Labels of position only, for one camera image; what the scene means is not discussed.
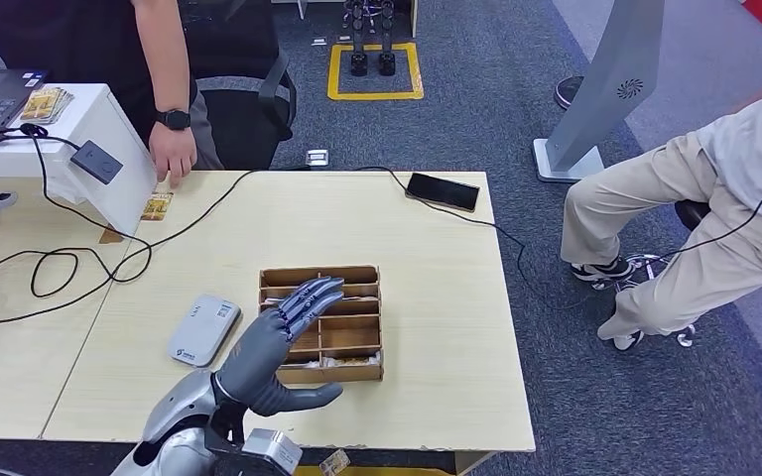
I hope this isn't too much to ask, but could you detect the grey white card reader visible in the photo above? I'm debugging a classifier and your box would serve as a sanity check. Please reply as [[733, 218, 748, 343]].
[[167, 294, 243, 369]]

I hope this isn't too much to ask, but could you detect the white desk riser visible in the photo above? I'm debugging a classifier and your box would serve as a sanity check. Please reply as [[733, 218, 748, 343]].
[[0, 83, 159, 238]]

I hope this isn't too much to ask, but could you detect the black phone cable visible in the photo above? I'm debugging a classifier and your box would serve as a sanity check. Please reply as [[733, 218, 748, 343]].
[[354, 165, 619, 311]]

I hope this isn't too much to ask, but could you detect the wooden card organizer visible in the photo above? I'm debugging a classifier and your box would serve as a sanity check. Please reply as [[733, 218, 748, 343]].
[[257, 264, 386, 386]]

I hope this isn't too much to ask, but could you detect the grey kiosk stand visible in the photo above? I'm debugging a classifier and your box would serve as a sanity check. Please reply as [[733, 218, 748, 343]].
[[532, 0, 666, 183]]

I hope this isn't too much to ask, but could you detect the standing person's left hand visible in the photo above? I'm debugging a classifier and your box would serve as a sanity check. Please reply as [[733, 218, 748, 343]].
[[148, 121, 198, 189]]

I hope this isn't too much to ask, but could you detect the standing person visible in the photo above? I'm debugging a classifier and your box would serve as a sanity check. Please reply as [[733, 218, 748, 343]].
[[0, 0, 226, 173]]

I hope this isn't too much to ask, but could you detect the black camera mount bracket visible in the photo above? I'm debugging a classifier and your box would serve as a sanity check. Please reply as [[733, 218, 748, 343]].
[[204, 402, 271, 476]]

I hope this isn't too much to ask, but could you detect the black stool chrome base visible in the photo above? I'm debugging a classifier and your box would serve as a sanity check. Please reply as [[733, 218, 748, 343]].
[[590, 198, 712, 349]]

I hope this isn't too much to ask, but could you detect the black wristwatch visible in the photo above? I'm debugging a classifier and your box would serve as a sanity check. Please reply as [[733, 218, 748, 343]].
[[153, 108, 192, 131]]

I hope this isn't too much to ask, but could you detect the seated person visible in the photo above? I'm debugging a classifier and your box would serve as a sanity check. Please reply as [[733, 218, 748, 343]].
[[560, 44, 762, 353]]

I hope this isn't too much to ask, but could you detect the black smartphone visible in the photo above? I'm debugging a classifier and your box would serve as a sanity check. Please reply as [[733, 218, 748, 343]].
[[405, 172, 481, 213]]

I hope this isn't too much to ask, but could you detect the thin black cable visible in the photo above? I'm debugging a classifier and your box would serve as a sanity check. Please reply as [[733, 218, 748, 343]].
[[643, 169, 762, 264]]

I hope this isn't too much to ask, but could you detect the standing humanoid robot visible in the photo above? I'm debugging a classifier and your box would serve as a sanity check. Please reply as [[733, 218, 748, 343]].
[[343, 0, 399, 78]]

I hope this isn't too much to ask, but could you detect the black office chair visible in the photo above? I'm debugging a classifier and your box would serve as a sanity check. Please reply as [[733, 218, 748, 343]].
[[180, 0, 298, 173]]

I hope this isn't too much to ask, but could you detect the short black hub cable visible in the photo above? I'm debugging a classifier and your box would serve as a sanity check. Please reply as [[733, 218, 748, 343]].
[[0, 128, 83, 154]]

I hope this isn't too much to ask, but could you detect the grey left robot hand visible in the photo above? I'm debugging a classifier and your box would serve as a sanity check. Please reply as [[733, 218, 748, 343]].
[[212, 276, 346, 418]]

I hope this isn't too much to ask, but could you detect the black usb hub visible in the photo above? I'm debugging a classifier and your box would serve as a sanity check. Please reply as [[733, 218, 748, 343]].
[[68, 139, 125, 185]]

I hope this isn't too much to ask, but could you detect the round black base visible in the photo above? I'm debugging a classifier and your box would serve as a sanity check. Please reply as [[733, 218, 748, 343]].
[[554, 75, 586, 112]]

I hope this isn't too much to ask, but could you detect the long black cable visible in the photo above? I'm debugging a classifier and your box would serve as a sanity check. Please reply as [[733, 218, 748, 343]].
[[0, 165, 314, 330]]

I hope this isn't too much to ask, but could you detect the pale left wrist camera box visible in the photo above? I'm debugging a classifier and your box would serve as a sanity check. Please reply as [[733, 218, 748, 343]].
[[241, 427, 305, 476]]

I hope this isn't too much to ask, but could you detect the stack of hotel key cards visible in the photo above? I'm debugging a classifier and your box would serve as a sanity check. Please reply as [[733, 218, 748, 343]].
[[19, 86, 75, 126]]

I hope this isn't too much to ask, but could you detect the yellow floor tape square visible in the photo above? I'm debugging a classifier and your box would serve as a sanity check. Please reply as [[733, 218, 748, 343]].
[[326, 42, 425, 102]]

